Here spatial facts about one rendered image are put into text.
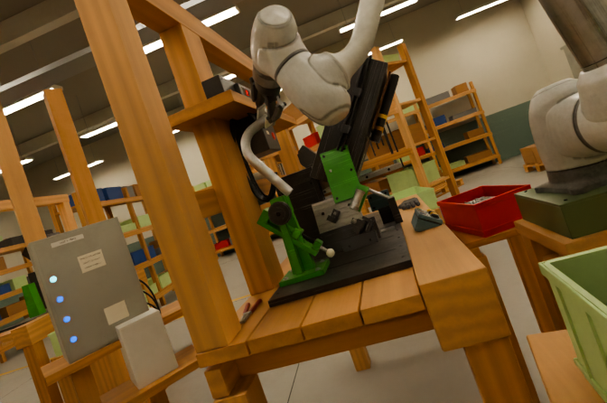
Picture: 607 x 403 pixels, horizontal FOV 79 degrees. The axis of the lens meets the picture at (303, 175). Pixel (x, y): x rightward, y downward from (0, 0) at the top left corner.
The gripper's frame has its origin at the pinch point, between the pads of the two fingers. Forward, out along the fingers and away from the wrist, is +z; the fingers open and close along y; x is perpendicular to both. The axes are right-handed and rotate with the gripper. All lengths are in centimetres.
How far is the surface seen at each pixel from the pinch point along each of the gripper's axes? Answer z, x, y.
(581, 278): -55, 8, -69
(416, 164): 232, -189, -49
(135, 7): -11, 10, 48
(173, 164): -12.5, 32.5, -0.9
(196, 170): 950, -143, 380
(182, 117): 7.1, 17.7, 19.6
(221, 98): 0.3, 6.2, 13.4
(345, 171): 27.1, -19.8, -26.8
